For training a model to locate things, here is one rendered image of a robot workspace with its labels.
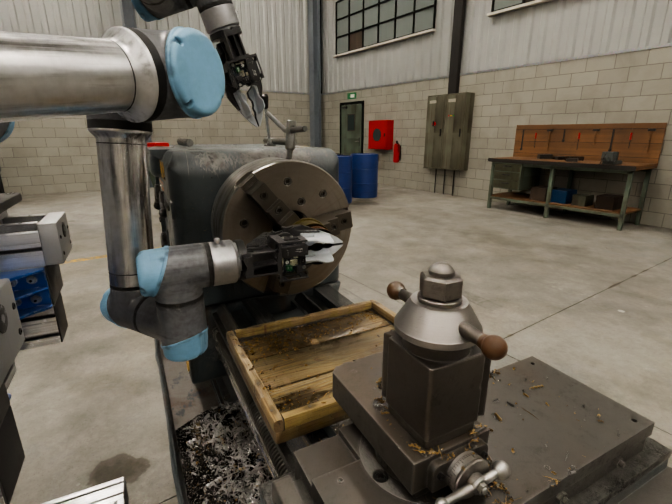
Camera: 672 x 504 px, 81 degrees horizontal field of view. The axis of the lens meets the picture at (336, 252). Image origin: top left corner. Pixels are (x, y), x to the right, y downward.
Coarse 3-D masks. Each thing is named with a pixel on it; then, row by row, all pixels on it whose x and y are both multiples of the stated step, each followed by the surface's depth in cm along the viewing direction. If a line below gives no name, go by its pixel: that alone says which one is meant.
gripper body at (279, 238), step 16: (240, 240) 67; (272, 240) 69; (288, 240) 68; (304, 240) 67; (240, 256) 65; (256, 256) 67; (272, 256) 68; (288, 256) 67; (304, 256) 69; (256, 272) 66; (272, 272) 66; (288, 272) 70
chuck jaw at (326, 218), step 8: (344, 208) 95; (320, 216) 91; (328, 216) 90; (336, 216) 90; (344, 216) 91; (328, 224) 85; (336, 224) 88; (344, 224) 92; (352, 224) 92; (336, 232) 89
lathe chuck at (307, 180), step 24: (264, 168) 83; (288, 168) 86; (312, 168) 88; (240, 192) 82; (288, 192) 87; (312, 192) 90; (336, 192) 93; (216, 216) 87; (240, 216) 84; (264, 216) 86; (312, 216) 91; (312, 264) 95; (336, 264) 98; (264, 288) 90
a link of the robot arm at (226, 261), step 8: (216, 240) 65; (224, 240) 67; (216, 248) 64; (224, 248) 65; (232, 248) 65; (216, 256) 63; (224, 256) 64; (232, 256) 64; (216, 264) 63; (224, 264) 64; (232, 264) 64; (240, 264) 66; (216, 272) 63; (224, 272) 64; (232, 272) 65; (240, 272) 66; (216, 280) 64; (224, 280) 65; (232, 280) 66
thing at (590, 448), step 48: (528, 384) 53; (576, 384) 53; (528, 432) 45; (576, 432) 45; (624, 432) 45; (288, 480) 39; (336, 480) 38; (384, 480) 39; (528, 480) 38; (576, 480) 40
